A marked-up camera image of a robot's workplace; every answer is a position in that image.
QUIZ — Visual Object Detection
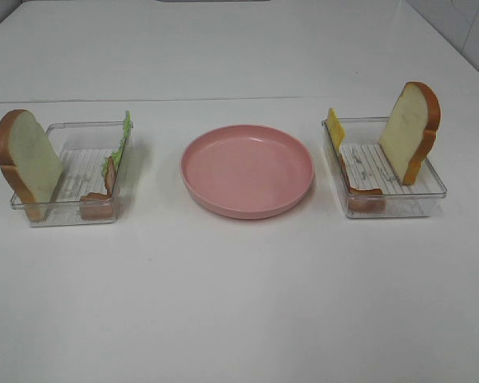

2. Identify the right clear plastic container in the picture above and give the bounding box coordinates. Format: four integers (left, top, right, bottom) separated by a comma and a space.
322, 116, 447, 219

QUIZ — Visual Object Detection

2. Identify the clear plastic container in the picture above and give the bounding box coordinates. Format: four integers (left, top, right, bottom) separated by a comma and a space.
10, 121, 131, 227
322, 116, 447, 219

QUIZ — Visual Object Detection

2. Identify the bacon strip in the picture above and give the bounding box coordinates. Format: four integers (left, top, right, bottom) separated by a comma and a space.
79, 156, 117, 220
339, 155, 386, 213

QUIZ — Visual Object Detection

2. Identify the left clear plastic container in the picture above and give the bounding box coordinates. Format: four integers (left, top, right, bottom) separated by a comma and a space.
10, 121, 131, 227

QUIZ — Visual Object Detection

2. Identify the bread slice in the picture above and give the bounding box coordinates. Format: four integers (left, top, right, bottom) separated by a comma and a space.
378, 81, 441, 185
0, 109, 64, 222

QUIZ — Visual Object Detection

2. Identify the yellow cheese slice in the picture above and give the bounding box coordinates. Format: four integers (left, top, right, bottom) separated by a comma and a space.
327, 108, 345, 152

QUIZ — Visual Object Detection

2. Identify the green lettuce leaf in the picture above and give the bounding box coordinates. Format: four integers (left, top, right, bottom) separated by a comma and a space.
101, 110, 133, 177

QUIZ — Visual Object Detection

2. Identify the pink round plate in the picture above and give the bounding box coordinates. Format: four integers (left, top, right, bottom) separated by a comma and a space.
180, 124, 315, 219

